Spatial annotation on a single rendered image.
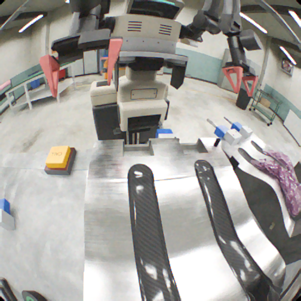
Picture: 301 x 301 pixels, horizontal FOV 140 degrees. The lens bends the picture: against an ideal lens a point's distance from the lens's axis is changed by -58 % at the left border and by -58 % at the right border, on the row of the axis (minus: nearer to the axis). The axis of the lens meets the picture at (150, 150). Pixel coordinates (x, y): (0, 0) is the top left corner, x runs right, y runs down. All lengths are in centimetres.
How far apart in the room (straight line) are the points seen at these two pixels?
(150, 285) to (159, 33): 66
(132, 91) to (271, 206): 62
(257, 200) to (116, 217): 31
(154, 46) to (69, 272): 69
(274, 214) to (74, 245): 43
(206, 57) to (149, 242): 597
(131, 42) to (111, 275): 58
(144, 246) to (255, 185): 27
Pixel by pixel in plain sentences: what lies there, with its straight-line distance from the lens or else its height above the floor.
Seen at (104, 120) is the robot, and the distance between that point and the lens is 92.
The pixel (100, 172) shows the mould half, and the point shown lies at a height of 89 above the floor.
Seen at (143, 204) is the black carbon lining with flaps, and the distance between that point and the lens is 18.
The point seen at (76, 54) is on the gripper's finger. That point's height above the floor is 105.
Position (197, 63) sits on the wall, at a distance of 585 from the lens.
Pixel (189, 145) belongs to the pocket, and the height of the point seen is 87.
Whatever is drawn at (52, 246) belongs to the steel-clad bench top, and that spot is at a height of 80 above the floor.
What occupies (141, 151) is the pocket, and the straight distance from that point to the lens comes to 26.
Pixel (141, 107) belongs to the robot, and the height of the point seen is 79.
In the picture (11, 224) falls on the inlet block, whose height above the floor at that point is 82.
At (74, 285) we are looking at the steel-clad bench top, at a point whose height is 80.
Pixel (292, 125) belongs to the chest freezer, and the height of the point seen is 41.
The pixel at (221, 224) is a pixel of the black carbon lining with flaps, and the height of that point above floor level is 88.
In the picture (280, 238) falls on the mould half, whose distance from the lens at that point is 41.
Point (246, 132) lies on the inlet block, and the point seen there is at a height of 88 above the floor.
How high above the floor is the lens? 105
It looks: 45 degrees down
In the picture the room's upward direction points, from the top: 7 degrees clockwise
